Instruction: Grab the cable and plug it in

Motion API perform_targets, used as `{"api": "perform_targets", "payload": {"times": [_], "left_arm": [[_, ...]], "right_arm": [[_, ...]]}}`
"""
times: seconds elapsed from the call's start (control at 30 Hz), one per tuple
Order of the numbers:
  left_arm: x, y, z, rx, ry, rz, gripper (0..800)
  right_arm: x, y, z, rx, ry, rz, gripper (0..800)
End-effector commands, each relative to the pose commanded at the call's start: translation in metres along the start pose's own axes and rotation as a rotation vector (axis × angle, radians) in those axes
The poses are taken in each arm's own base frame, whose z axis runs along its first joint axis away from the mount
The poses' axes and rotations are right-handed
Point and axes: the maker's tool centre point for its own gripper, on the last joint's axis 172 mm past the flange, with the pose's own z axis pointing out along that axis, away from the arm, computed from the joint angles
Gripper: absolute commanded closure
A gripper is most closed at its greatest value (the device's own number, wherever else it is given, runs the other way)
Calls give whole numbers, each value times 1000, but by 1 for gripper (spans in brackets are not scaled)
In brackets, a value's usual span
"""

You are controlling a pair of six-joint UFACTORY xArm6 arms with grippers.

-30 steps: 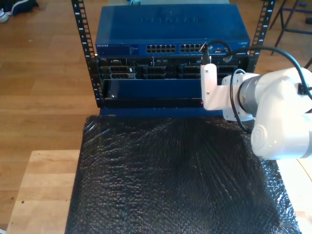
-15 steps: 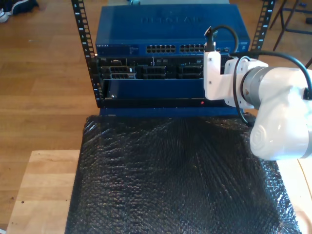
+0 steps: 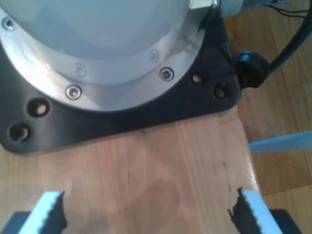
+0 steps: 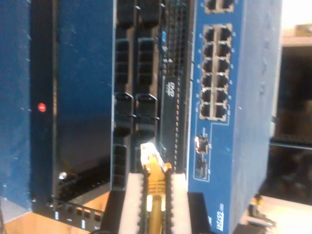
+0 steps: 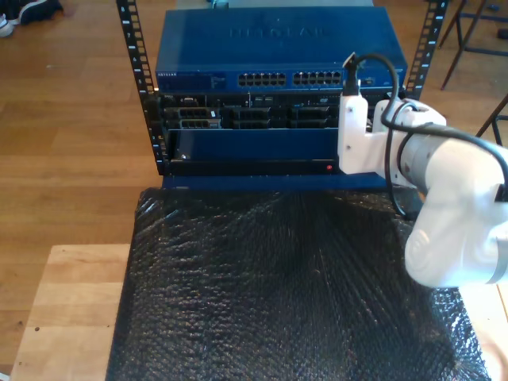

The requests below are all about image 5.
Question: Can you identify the dark sneaker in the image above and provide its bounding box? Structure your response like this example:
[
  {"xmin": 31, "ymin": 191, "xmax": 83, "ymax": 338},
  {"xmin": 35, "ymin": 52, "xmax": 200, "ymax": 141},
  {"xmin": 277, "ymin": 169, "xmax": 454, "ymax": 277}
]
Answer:
[{"xmin": 17, "ymin": 0, "xmax": 64, "ymax": 25}]

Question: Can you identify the black rack server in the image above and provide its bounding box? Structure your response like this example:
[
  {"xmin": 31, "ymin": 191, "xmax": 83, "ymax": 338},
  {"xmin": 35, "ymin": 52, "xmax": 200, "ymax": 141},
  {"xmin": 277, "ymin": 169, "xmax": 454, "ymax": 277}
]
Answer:
[{"xmin": 156, "ymin": 90, "xmax": 406, "ymax": 132}]

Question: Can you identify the white sneaker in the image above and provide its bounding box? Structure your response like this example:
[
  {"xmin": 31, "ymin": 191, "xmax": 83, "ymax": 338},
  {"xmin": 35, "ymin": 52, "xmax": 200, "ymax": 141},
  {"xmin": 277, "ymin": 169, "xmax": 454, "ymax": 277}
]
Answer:
[{"xmin": 0, "ymin": 13, "xmax": 15, "ymax": 39}]

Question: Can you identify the blue metal chair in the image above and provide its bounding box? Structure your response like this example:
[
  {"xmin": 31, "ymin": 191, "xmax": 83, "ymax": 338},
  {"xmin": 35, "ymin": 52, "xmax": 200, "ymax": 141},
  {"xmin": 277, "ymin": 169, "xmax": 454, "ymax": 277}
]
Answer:
[{"xmin": 438, "ymin": 0, "xmax": 508, "ymax": 90}]

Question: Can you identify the blue network switch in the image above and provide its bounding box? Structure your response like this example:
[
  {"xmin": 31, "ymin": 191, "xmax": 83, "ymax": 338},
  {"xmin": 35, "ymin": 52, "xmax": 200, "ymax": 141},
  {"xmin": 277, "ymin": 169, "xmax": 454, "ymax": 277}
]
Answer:
[{"xmin": 154, "ymin": 6, "xmax": 409, "ymax": 94}]

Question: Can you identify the black woven mat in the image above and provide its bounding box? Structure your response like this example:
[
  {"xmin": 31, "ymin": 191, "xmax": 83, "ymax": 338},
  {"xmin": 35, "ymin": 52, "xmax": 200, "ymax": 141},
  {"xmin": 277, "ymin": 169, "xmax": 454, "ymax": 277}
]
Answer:
[{"xmin": 106, "ymin": 186, "xmax": 493, "ymax": 381}]

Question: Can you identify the black perforated rack post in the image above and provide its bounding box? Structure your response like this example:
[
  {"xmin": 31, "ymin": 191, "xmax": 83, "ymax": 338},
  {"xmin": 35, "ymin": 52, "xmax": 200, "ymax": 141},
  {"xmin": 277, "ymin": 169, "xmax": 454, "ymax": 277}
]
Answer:
[
  {"xmin": 116, "ymin": 0, "xmax": 167, "ymax": 175},
  {"xmin": 404, "ymin": 0, "xmax": 452, "ymax": 100}
]

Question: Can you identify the brown metal stool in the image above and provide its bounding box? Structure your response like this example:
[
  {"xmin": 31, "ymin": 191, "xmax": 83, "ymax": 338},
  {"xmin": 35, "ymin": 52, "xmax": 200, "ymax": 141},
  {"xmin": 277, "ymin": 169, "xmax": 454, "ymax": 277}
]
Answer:
[{"xmin": 474, "ymin": 93, "xmax": 508, "ymax": 148}]

